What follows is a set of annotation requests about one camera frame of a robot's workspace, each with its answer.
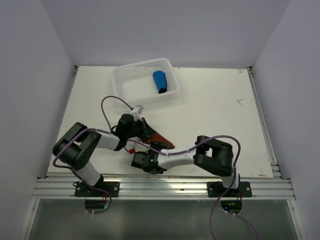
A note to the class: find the aluminium rail frame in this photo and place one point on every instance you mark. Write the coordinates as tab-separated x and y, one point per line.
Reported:
176	205

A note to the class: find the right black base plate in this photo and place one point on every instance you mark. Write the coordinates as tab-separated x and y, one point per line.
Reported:
216	188

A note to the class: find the white plastic basket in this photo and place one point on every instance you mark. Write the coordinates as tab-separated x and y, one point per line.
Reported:
134	82

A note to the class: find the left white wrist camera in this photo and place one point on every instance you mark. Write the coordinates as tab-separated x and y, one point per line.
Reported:
137	111

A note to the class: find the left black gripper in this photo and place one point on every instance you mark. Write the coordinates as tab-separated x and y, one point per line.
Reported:
144	132

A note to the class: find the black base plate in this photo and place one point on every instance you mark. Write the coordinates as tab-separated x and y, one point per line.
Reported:
82	190
216	188

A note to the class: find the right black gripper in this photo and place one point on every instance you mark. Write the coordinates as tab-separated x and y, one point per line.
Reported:
148	152

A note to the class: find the brown towel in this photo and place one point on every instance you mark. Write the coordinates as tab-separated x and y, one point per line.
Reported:
156	138

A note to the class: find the blue and grey towel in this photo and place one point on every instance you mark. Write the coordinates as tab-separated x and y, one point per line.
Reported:
160	81

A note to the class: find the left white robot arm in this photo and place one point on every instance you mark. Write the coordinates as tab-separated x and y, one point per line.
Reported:
74	150

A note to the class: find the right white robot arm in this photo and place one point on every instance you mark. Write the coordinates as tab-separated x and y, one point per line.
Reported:
217	155

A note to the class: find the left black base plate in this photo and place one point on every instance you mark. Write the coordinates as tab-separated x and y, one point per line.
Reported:
82	190

